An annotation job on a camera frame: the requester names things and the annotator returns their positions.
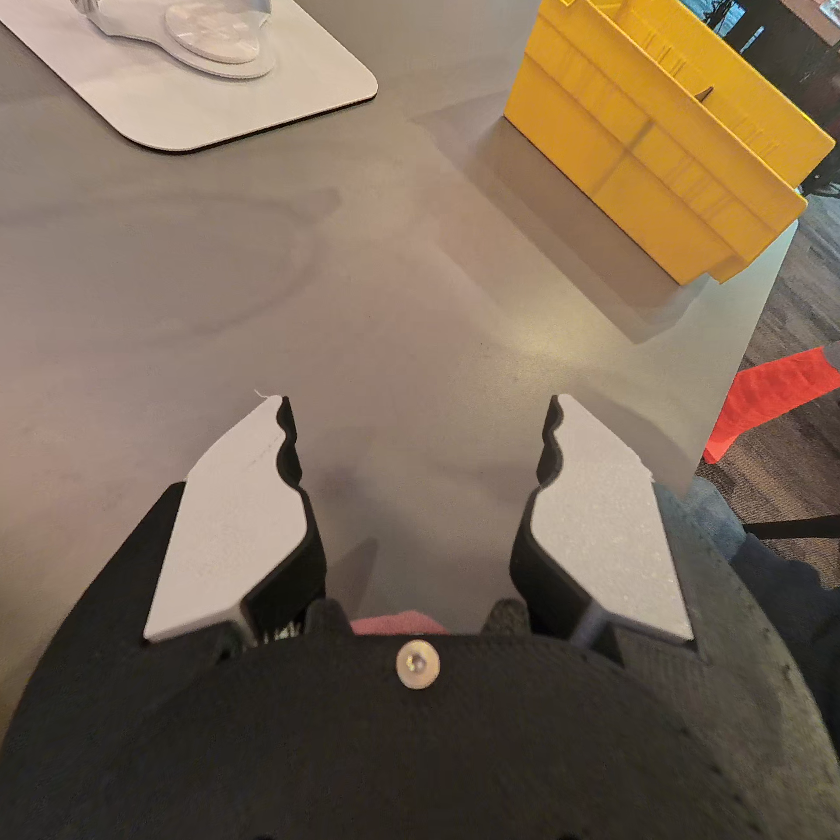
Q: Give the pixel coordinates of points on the orange traffic cone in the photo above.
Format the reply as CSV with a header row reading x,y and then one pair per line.
x,y
768,400

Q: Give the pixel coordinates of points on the white stand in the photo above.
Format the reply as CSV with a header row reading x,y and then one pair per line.
x,y
295,85

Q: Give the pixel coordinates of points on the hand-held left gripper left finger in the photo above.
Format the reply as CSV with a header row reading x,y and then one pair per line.
x,y
229,531

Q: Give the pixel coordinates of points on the yellow plastic bin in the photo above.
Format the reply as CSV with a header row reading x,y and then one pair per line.
x,y
656,164

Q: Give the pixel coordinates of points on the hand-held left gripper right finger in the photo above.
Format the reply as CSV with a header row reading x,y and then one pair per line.
x,y
604,531

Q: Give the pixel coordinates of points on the person's blue jeans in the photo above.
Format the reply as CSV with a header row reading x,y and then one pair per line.
x,y
722,525

